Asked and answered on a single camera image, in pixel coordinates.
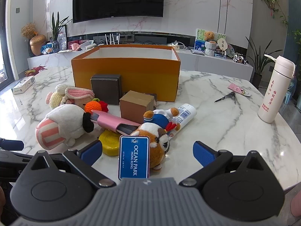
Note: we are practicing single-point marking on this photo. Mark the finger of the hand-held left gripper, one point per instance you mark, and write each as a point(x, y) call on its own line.
point(11, 144)

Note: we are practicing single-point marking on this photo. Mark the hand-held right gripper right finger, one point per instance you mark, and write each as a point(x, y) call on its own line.
point(203, 153)

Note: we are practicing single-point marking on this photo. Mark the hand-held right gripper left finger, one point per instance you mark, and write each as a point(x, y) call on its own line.
point(91, 151)

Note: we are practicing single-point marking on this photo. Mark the white sheep plush toy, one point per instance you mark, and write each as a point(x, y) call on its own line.
point(63, 120)

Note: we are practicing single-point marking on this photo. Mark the white lotion tube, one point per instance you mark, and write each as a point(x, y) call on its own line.
point(185, 113)

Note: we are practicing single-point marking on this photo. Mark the brown white hamster plush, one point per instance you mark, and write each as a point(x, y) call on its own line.
point(155, 141)

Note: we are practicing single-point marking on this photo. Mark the blue brown plush toy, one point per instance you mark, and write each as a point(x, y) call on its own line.
point(160, 120)

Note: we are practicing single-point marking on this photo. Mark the dark grey gift box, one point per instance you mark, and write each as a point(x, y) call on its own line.
point(104, 90)

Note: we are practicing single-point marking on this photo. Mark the orange cardboard box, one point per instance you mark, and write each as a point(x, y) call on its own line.
point(145, 75)

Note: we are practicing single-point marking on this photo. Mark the yellow round tape measure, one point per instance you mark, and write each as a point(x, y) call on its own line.
point(109, 142)

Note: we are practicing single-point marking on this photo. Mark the pink comb case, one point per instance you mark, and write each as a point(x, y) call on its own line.
point(110, 121)

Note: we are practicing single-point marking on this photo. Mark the blue hang tag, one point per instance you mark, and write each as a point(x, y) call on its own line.
point(134, 157)

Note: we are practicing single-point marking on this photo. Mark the orange crochet fruit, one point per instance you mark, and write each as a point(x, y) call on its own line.
point(93, 106)

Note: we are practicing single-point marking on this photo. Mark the pink white crochet bunny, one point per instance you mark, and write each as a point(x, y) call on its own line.
point(70, 96)

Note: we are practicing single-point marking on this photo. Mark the small metal scissors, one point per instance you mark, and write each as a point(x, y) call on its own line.
point(227, 97)

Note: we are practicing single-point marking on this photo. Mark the small white carton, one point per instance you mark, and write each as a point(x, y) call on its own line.
point(23, 84)

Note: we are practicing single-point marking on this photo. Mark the small brown cardboard box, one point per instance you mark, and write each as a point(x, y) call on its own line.
point(135, 108)

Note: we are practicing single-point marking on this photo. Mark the pink packet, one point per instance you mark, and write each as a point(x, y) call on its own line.
point(237, 89)

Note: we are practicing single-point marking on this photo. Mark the red feathery toy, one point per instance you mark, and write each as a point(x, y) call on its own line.
point(35, 70)

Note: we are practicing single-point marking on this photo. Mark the white marble television console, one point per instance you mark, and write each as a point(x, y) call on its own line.
point(211, 63)

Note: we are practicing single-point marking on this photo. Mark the white thermos bottle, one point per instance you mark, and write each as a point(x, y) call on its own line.
point(275, 89)

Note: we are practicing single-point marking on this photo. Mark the cow figurines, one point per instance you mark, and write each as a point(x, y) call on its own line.
point(239, 58)

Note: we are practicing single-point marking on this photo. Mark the grey tablet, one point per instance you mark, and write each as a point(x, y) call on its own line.
point(197, 51)

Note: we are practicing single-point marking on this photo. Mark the blue snack bag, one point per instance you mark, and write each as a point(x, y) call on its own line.
point(47, 49)

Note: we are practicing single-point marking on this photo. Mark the golden round vase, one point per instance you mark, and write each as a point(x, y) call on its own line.
point(37, 44)

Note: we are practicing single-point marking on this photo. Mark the white ribbed pot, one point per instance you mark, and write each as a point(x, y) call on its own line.
point(210, 48)

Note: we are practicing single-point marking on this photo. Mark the tall potted green plant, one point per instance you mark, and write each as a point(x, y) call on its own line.
point(258, 63)

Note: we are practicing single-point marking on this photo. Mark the white tablet stand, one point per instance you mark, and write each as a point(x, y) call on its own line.
point(88, 45)

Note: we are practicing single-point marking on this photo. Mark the pink cloth items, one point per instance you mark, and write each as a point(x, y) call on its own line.
point(74, 45)

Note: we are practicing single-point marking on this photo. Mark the round paper fan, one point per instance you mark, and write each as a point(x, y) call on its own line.
point(223, 44)

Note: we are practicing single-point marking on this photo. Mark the white router with antennas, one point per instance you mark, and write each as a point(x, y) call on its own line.
point(112, 40)

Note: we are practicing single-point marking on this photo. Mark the dried flower bunch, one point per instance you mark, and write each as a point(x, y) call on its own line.
point(28, 30)

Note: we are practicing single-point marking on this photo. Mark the small brown teddy bear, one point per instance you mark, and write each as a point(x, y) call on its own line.
point(208, 35)

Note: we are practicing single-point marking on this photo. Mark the green plant in glass vase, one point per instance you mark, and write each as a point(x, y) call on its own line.
point(56, 31)

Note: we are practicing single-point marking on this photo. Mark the leafy green plant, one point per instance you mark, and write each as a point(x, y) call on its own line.
point(296, 35)

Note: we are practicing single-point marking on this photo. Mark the hanging ivy plant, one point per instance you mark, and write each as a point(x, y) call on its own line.
point(272, 2)

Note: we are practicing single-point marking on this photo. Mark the black picture frame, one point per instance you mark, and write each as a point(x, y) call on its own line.
point(63, 38)

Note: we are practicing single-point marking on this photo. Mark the black wall television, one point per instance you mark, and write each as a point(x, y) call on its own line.
point(117, 0)

